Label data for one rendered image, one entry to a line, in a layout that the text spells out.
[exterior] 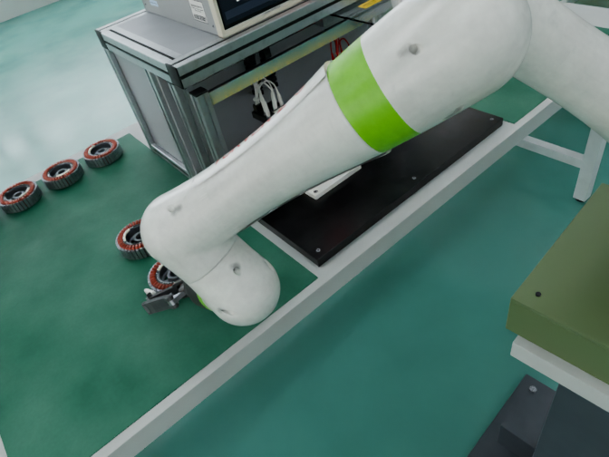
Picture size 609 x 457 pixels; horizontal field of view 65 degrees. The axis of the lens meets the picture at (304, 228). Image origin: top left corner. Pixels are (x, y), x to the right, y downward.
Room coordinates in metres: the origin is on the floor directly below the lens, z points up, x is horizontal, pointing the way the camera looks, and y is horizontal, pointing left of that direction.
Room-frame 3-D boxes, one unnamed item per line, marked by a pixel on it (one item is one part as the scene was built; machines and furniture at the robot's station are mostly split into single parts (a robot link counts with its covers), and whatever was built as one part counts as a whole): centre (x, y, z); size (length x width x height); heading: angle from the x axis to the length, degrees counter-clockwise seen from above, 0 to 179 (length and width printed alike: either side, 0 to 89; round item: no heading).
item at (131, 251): (0.88, 0.38, 0.77); 0.11 x 0.11 x 0.04
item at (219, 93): (1.11, -0.12, 1.03); 0.62 x 0.01 x 0.03; 121
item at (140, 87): (1.20, 0.31, 0.91); 0.28 x 0.03 x 0.32; 31
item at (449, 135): (1.04, -0.16, 0.76); 0.64 x 0.47 x 0.02; 121
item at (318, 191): (0.97, -0.07, 0.78); 0.15 x 0.15 x 0.01; 31
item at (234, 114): (1.25, -0.04, 0.92); 0.66 x 0.01 x 0.30; 121
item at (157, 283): (0.73, 0.29, 0.77); 0.11 x 0.11 x 0.04
